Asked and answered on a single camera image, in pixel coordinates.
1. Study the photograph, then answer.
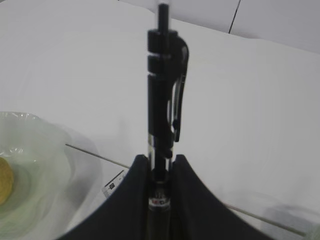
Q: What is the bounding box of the yellow pear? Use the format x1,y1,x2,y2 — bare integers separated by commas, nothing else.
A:
0,157,14,205

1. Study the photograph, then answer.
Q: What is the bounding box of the green wavy glass plate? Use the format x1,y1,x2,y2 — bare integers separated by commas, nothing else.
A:
0,111,103,240

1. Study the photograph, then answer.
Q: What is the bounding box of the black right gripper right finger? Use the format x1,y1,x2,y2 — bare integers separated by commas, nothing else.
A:
170,154,270,240

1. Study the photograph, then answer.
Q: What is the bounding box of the clear plastic ruler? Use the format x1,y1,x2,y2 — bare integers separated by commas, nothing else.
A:
102,169,127,199

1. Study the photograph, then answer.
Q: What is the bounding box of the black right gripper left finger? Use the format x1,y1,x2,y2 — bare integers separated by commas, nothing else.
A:
60,154,149,240

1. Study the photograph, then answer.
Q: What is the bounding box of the black pen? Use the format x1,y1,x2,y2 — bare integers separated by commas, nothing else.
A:
146,0,190,240

